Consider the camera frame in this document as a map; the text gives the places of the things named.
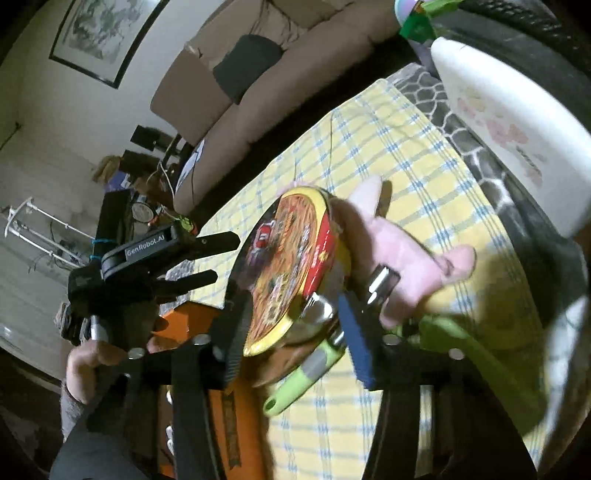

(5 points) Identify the yellow checked tablecloth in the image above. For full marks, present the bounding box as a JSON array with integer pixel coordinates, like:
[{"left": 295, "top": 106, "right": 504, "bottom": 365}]
[{"left": 164, "top": 78, "right": 550, "bottom": 480}]

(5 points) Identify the green handled tool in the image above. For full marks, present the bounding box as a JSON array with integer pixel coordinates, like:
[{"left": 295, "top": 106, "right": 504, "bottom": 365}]
[
  {"left": 392, "top": 314, "right": 546, "bottom": 431},
  {"left": 262, "top": 295, "right": 347, "bottom": 418}
]

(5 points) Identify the purple disc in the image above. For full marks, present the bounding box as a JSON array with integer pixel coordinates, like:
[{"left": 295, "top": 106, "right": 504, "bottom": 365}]
[{"left": 394, "top": 0, "right": 420, "bottom": 23}]

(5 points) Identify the pink plush toy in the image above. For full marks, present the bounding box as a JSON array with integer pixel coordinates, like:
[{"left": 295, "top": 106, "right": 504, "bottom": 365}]
[{"left": 346, "top": 175, "right": 477, "bottom": 329}]

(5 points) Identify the dark cushion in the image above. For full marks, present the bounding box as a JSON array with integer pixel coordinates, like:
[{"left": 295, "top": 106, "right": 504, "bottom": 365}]
[{"left": 213, "top": 34, "right": 283, "bottom": 105}]

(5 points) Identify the green packet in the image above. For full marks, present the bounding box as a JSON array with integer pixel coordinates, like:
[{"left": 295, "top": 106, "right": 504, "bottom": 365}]
[{"left": 399, "top": 0, "right": 462, "bottom": 40}]

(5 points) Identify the black tyre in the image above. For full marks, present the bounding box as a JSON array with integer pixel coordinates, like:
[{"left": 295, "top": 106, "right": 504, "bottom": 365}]
[{"left": 443, "top": 0, "right": 591, "bottom": 121}]

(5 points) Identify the person's left hand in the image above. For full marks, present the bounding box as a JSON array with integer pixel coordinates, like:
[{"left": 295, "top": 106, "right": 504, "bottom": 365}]
[{"left": 65, "top": 339, "right": 160, "bottom": 403}]

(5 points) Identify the orange box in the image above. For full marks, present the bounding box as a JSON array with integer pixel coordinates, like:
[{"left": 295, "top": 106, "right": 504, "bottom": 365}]
[{"left": 157, "top": 295, "right": 278, "bottom": 480}]

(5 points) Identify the dark side table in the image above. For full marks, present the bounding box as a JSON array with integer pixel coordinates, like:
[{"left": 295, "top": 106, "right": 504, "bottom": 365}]
[{"left": 92, "top": 150, "right": 204, "bottom": 250}]

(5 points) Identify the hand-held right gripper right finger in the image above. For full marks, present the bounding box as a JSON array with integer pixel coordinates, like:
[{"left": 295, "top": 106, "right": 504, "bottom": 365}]
[{"left": 337, "top": 265, "right": 539, "bottom": 480}]

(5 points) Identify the instant noodle bowl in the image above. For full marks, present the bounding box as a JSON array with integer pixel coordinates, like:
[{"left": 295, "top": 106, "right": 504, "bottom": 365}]
[{"left": 226, "top": 186, "right": 354, "bottom": 358}]

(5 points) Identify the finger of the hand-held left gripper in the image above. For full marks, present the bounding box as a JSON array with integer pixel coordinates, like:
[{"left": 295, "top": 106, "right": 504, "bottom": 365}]
[
  {"left": 156, "top": 271, "right": 219, "bottom": 302},
  {"left": 191, "top": 232, "right": 241, "bottom": 256}
]

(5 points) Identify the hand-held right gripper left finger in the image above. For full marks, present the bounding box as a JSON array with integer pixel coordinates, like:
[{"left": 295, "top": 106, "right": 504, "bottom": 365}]
[{"left": 85, "top": 286, "right": 259, "bottom": 480}]

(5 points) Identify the white drying rack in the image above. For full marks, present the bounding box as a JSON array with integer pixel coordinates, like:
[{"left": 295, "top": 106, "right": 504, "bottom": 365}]
[{"left": 0, "top": 196, "right": 93, "bottom": 269}]

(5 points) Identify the grey patterned mat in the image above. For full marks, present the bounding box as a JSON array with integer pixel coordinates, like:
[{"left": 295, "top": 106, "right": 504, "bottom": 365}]
[{"left": 385, "top": 62, "right": 573, "bottom": 296}]

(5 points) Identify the black speaker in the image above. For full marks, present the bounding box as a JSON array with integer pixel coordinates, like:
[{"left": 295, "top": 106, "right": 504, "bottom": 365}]
[{"left": 131, "top": 126, "right": 163, "bottom": 151}]

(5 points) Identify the white floral box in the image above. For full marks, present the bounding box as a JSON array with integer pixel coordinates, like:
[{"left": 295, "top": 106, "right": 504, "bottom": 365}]
[{"left": 429, "top": 37, "right": 591, "bottom": 236}]

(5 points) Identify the person's left forearm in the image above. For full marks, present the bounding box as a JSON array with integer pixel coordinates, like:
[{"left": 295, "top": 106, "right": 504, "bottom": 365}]
[{"left": 48, "top": 382, "right": 172, "bottom": 480}]

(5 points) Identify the framed picture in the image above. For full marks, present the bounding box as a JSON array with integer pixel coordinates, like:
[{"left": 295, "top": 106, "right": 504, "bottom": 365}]
[{"left": 48, "top": 0, "right": 171, "bottom": 89}]

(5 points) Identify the beige sofa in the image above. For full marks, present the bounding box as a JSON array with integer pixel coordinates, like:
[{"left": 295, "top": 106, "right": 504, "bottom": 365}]
[{"left": 151, "top": 0, "right": 402, "bottom": 214}]

